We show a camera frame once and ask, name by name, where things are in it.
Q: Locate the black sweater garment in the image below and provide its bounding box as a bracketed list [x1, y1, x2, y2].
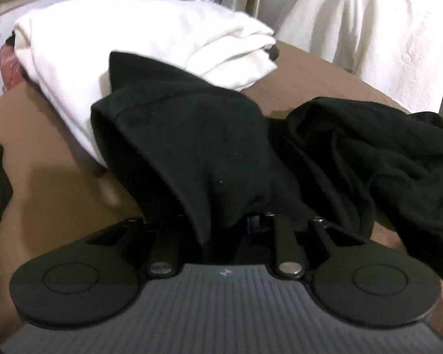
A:
[91, 52, 443, 279]

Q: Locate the red suitcase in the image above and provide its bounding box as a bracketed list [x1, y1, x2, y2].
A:
[0, 34, 25, 92]

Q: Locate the folded white garment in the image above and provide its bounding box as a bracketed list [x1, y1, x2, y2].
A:
[13, 0, 279, 170]

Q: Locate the hanging white cloth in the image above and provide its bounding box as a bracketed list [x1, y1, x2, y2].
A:
[276, 0, 443, 113]

